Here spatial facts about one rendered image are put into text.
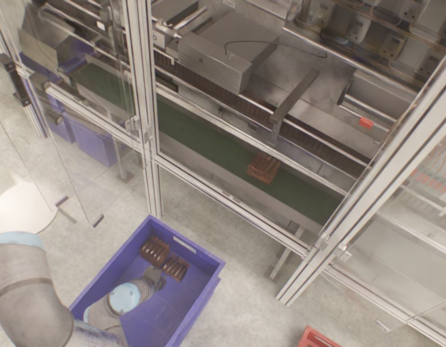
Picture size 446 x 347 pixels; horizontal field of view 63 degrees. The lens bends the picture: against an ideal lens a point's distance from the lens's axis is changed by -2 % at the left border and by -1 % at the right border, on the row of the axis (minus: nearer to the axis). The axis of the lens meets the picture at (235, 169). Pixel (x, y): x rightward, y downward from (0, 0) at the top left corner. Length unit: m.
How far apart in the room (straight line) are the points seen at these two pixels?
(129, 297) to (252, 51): 0.96
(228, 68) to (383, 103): 0.54
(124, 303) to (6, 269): 0.55
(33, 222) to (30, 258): 1.08
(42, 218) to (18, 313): 1.14
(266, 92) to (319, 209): 0.54
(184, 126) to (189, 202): 0.67
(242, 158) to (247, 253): 0.71
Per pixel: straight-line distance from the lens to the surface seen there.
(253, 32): 1.52
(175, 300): 1.75
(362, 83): 1.36
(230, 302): 2.00
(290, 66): 1.58
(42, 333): 0.89
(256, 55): 1.40
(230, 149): 1.58
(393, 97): 1.35
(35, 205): 2.03
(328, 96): 1.58
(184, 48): 1.40
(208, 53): 1.35
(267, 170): 1.46
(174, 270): 1.76
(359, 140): 1.58
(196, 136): 1.62
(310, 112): 1.60
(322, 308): 2.10
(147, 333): 1.73
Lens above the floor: 1.91
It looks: 54 degrees down
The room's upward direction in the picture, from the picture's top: 13 degrees clockwise
